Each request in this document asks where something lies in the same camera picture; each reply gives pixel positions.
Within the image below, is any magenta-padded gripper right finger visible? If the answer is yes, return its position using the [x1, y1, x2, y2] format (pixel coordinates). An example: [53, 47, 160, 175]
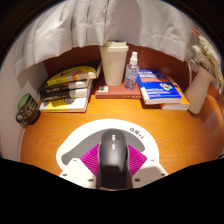
[127, 144, 169, 189]

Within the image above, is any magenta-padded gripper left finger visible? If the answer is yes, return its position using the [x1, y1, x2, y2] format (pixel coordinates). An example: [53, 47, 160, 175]
[59, 143, 101, 190]

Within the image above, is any black computer mouse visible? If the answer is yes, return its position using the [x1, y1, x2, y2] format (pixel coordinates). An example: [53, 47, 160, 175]
[98, 128, 130, 179]

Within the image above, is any white and grey mouse pad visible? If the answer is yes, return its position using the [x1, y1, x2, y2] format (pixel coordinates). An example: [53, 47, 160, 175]
[55, 118, 160, 174]

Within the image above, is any yellow and white book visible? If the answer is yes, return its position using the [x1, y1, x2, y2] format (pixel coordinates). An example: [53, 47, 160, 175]
[39, 96, 90, 113]

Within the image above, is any orange cover book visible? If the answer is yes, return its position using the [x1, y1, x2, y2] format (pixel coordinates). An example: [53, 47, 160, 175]
[159, 74, 191, 111]

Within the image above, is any dark cover book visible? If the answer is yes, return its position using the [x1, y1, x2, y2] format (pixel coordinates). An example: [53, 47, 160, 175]
[37, 78, 94, 95]
[39, 87, 94, 102]

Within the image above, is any green mug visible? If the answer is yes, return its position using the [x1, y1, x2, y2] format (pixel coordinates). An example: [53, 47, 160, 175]
[15, 93, 42, 125]

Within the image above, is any blue cover book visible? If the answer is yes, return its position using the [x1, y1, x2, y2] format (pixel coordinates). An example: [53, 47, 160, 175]
[136, 68, 183, 106]

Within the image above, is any red-brown book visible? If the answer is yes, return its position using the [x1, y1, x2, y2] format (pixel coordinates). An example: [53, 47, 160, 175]
[94, 81, 143, 100]

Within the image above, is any cream ceramic vase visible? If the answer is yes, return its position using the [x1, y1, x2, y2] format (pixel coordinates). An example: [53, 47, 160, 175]
[184, 59, 216, 115]

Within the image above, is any clear spray bottle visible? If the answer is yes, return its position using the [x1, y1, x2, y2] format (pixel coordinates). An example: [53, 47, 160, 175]
[124, 51, 140, 91]

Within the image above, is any yellow and black book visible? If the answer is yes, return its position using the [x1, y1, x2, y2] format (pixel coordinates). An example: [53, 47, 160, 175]
[46, 59, 102, 87]

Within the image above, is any cream tumbler with lid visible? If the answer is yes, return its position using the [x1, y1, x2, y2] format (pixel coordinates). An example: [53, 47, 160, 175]
[99, 40, 130, 87]

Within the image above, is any white curtain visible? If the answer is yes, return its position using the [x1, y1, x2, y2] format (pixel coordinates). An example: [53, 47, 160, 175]
[13, 0, 201, 68]

